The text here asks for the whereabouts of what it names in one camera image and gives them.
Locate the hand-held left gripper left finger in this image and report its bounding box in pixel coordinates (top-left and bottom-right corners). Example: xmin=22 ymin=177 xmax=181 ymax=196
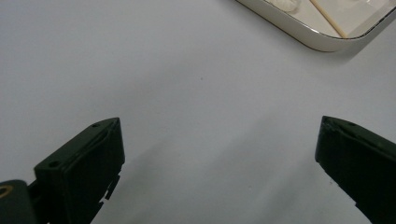
xmin=33 ymin=117 xmax=126 ymax=224

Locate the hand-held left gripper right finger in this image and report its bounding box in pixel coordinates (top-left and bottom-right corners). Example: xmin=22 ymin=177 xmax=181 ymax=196
xmin=314 ymin=115 xmax=396 ymax=224

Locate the white square tray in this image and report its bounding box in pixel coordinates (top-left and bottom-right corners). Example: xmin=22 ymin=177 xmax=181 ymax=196
xmin=234 ymin=0 xmax=396 ymax=53

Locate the thin wooden stick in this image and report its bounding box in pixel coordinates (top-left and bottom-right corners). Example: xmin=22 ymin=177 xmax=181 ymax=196
xmin=308 ymin=0 xmax=348 ymax=39

